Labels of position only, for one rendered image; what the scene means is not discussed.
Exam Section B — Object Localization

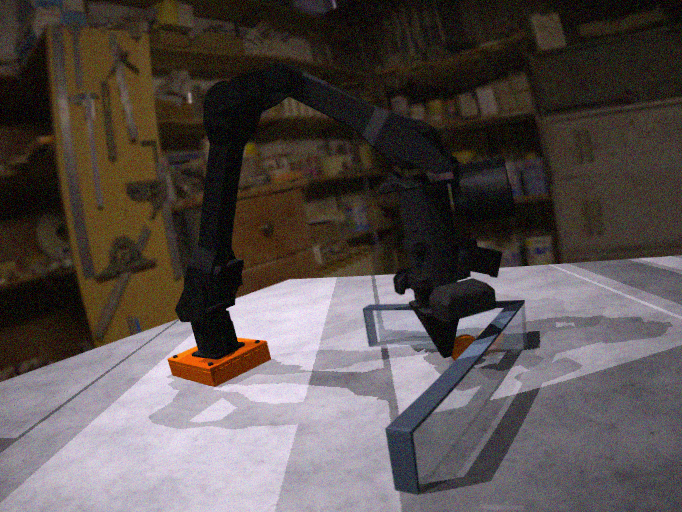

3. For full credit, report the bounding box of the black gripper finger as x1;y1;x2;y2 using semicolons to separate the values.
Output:
418;307;459;358
409;300;441;354

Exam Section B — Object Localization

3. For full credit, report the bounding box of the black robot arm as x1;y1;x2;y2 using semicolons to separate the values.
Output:
175;62;515;360

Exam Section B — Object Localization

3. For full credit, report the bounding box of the clear corner wall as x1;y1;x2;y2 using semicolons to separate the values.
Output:
365;302;527;492

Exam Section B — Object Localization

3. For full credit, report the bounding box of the brown ball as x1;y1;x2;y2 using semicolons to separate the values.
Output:
451;334;476;361

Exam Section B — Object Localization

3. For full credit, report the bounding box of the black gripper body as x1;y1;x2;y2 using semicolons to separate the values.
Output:
393;224;497;321

